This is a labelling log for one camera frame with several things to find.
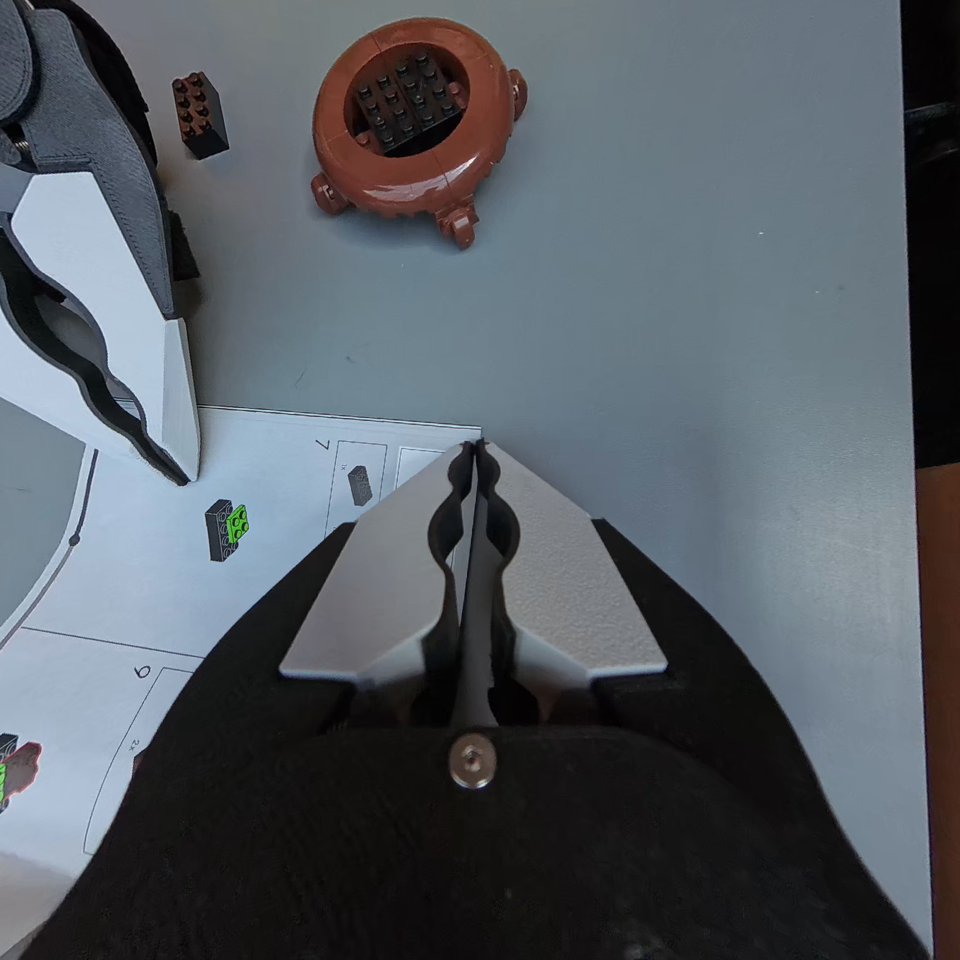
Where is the round brown black brick base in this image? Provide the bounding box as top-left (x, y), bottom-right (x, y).
top-left (309, 18), bottom-right (530, 251)

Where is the building instruction booklet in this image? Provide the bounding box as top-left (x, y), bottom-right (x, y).
top-left (0, 405), bottom-right (483, 954)

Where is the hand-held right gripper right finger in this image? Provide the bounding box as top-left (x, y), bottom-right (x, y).
top-left (474, 438), bottom-right (669, 727)

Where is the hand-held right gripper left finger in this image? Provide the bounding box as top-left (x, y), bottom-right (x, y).
top-left (279, 441), bottom-right (481, 727)

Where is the black toy brick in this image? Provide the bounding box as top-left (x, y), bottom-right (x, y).
top-left (171, 72), bottom-right (231, 161)

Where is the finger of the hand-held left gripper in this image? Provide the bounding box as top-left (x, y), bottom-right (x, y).
top-left (6, 171), bottom-right (201, 486)
top-left (0, 251), bottom-right (189, 486)

